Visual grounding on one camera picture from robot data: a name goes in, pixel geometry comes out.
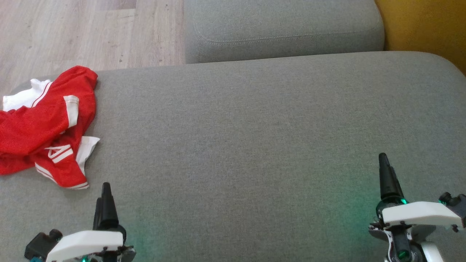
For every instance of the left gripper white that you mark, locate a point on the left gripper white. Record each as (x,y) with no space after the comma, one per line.
(87,242)

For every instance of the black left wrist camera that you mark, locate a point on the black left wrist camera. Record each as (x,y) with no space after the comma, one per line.
(40,245)

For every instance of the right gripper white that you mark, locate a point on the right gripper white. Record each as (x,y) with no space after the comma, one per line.
(418,214)

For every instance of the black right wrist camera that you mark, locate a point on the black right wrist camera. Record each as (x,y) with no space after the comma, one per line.
(457,202)

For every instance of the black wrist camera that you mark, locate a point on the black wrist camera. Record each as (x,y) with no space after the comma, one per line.
(40,245)
(457,202)

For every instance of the red white sports jersey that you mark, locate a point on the red white sports jersey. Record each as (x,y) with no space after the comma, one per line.
(43,120)

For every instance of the large grey sofa seat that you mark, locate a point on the large grey sofa seat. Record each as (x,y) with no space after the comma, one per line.
(236,145)

